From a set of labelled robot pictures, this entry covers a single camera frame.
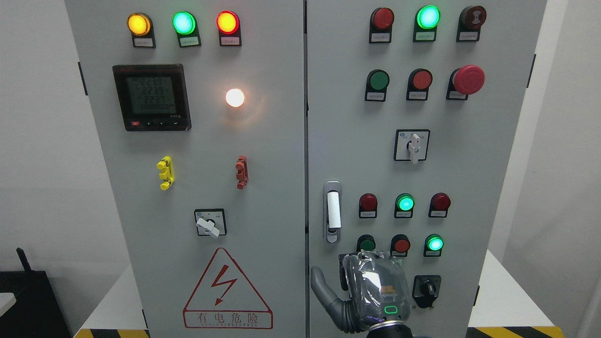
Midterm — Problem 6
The silver door swing handle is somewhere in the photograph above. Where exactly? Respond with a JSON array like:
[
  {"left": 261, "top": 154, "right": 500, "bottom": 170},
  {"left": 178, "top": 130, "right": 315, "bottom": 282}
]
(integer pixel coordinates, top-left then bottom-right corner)
[{"left": 324, "top": 181, "right": 342, "bottom": 244}]

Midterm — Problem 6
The black box with antenna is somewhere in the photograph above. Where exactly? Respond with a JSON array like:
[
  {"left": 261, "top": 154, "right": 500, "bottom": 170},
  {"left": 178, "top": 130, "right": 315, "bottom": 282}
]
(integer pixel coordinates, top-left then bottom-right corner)
[{"left": 0, "top": 248, "right": 71, "bottom": 338}]

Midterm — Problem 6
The red indicator light middle left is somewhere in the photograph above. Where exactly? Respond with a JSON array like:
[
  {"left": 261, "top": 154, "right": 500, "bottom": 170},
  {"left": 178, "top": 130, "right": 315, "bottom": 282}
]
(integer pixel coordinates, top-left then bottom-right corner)
[{"left": 358, "top": 193, "right": 378, "bottom": 219}]

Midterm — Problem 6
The grey electrical cabinet door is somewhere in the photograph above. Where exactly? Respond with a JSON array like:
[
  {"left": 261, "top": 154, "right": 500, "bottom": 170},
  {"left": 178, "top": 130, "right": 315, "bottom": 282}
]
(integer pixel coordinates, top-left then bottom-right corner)
[
  {"left": 66, "top": 0, "right": 306, "bottom": 338},
  {"left": 306, "top": 0, "right": 547, "bottom": 338}
]

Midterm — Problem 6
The grey robotic hand plastic covered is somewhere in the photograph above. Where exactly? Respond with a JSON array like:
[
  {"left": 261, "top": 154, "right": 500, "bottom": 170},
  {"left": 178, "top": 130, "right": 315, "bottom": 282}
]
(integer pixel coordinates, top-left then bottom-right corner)
[{"left": 310, "top": 250, "right": 411, "bottom": 333}]

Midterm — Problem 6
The yellow terminal connector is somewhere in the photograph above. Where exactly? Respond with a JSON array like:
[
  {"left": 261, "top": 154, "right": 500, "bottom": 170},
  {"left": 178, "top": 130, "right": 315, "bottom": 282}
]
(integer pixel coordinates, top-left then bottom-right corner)
[{"left": 156, "top": 156, "right": 175, "bottom": 191}]

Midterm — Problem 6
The green lit indicator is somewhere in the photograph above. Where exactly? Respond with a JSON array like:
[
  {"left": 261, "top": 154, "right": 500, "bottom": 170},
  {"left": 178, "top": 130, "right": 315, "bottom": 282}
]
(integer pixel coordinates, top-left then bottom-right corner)
[
  {"left": 413, "top": 4, "right": 441, "bottom": 42},
  {"left": 394, "top": 193, "right": 415, "bottom": 218}
]

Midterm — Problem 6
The red indicator light middle right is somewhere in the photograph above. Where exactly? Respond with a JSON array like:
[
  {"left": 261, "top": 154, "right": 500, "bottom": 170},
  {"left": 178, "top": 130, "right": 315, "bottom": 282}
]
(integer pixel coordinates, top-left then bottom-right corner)
[{"left": 428, "top": 192, "right": 451, "bottom": 218}]

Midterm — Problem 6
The left door rotary selector switch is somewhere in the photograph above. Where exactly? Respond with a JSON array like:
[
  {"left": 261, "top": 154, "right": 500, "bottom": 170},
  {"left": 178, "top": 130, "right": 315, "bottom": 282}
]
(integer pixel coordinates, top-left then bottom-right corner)
[{"left": 194, "top": 209, "right": 228, "bottom": 239}]

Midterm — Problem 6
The red terminal connector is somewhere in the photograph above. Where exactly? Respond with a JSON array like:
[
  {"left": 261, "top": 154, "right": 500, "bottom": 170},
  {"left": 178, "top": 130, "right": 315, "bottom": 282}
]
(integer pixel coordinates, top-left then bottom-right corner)
[{"left": 235, "top": 155, "right": 249, "bottom": 190}]

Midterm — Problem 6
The red emergency stop mushroom button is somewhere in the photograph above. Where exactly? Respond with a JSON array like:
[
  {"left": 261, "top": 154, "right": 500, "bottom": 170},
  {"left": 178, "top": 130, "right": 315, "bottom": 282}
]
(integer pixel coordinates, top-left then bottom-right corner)
[{"left": 445, "top": 64, "right": 485, "bottom": 101}]

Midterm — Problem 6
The green lit indicator middle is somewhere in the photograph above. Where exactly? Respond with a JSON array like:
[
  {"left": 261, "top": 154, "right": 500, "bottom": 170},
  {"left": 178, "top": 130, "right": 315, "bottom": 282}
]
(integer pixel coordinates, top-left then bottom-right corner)
[{"left": 394, "top": 193, "right": 415, "bottom": 218}]

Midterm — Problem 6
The green lit push button lower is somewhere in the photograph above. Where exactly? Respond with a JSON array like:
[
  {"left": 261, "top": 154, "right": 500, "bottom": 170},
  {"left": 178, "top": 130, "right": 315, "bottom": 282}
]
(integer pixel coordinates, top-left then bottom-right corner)
[{"left": 423, "top": 234, "right": 444, "bottom": 257}]

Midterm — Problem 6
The upper right rotary selector switch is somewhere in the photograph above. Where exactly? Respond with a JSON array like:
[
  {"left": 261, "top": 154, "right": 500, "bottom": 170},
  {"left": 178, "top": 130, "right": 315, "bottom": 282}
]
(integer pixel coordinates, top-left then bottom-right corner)
[{"left": 393, "top": 129, "right": 430, "bottom": 163}]

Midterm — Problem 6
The red push button upper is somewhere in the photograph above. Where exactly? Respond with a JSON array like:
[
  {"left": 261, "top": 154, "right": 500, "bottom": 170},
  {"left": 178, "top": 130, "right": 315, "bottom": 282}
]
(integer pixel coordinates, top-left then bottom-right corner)
[{"left": 406, "top": 68, "right": 433, "bottom": 101}]

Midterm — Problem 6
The red push button lower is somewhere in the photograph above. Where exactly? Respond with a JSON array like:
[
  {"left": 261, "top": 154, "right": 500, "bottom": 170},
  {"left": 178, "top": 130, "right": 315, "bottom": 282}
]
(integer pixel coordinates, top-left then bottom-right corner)
[{"left": 389, "top": 234, "right": 411, "bottom": 257}]

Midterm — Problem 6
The red electrical hazard warning sticker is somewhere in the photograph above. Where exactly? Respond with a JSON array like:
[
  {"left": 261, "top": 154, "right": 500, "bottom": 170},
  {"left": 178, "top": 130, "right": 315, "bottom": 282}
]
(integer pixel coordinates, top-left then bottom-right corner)
[{"left": 183, "top": 247, "right": 273, "bottom": 330}]

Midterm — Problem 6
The green lit indicator top right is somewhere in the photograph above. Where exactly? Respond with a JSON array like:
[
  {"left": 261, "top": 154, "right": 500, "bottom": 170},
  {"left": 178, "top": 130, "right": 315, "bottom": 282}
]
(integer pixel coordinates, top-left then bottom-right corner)
[{"left": 413, "top": 4, "right": 441, "bottom": 42}]

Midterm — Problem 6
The white lit indicator lamp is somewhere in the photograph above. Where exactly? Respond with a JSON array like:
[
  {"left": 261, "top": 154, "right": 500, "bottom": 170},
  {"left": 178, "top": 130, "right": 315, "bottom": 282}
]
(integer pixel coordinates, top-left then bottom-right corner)
[{"left": 225, "top": 88, "right": 246, "bottom": 108}]

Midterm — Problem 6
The red lit indicator light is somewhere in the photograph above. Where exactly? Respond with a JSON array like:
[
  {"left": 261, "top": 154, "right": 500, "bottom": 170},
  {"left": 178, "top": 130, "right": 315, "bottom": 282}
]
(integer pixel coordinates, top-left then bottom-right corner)
[{"left": 216, "top": 10, "right": 242, "bottom": 47}]

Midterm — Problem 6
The red push button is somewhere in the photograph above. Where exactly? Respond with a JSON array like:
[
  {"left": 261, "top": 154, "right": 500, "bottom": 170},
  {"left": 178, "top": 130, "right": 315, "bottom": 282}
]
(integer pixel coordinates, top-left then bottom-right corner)
[
  {"left": 406, "top": 68, "right": 433, "bottom": 101},
  {"left": 389, "top": 234, "right": 411, "bottom": 257}
]

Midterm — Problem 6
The black digital power meter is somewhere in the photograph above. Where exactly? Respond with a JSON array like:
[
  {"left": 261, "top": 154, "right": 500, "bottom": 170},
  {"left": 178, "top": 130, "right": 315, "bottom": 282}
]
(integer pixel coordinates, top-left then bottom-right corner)
[{"left": 112, "top": 64, "right": 192, "bottom": 132}]

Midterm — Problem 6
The dark red buzzer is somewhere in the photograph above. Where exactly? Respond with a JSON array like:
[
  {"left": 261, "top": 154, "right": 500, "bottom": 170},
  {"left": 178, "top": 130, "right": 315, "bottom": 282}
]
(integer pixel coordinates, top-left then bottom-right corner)
[{"left": 456, "top": 6, "right": 487, "bottom": 42}]

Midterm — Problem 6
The red indicator light top right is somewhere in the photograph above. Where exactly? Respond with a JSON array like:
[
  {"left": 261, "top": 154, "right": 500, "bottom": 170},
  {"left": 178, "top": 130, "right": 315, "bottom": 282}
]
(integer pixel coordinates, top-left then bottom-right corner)
[{"left": 369, "top": 7, "right": 394, "bottom": 44}]

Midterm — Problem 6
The grey electrical cabinet right door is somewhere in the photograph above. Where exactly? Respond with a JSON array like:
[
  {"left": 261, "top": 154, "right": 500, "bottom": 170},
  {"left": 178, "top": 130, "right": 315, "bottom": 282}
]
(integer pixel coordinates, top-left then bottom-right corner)
[{"left": 306, "top": 0, "right": 547, "bottom": 338}]

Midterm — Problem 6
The grey electrical cabinet left door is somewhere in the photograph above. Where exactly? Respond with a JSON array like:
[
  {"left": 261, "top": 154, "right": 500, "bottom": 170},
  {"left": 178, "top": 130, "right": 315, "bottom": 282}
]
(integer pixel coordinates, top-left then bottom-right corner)
[{"left": 66, "top": 0, "right": 306, "bottom": 338}]

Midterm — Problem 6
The green indicator light top left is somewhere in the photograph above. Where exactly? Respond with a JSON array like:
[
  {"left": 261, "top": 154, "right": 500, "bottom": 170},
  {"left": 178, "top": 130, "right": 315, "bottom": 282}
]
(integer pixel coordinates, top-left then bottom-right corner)
[{"left": 172, "top": 11, "right": 201, "bottom": 48}]

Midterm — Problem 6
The green push button upper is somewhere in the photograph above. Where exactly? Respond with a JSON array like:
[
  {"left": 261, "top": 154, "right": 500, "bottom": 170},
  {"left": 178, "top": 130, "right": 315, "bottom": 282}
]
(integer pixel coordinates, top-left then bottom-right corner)
[{"left": 364, "top": 69, "right": 389, "bottom": 102}]

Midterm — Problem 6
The black knob rotary switch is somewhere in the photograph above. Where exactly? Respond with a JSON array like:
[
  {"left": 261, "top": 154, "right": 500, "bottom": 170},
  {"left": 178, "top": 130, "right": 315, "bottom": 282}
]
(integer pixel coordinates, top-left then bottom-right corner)
[{"left": 412, "top": 275, "right": 442, "bottom": 308}]

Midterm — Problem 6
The yellow indicator light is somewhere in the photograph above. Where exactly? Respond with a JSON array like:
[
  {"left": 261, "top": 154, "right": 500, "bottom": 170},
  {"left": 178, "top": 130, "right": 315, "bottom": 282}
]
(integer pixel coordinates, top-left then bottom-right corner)
[{"left": 127, "top": 12, "right": 156, "bottom": 48}]

